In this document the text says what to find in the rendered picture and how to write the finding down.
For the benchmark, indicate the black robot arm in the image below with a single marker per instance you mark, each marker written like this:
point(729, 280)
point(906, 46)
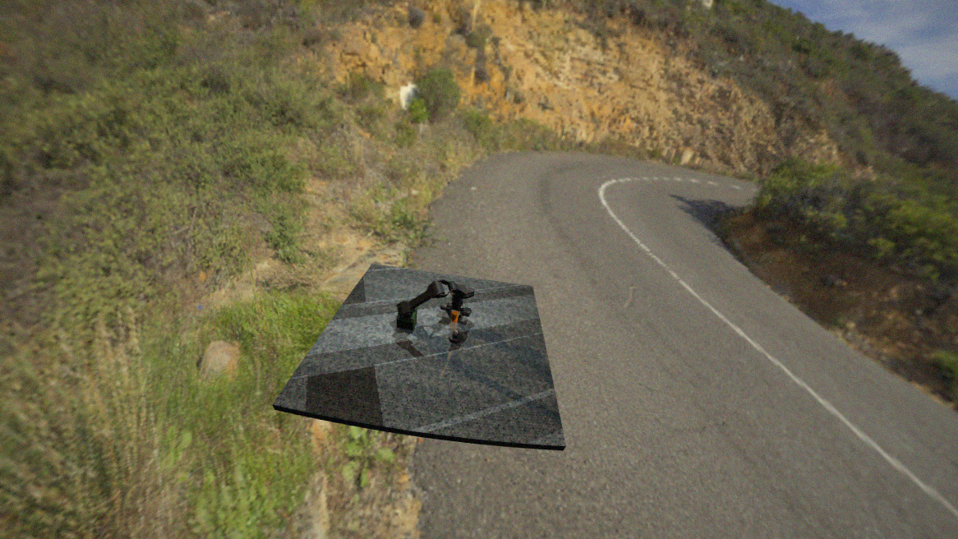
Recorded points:
point(434, 290)

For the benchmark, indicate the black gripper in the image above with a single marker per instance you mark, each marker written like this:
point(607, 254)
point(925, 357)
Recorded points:
point(456, 306)

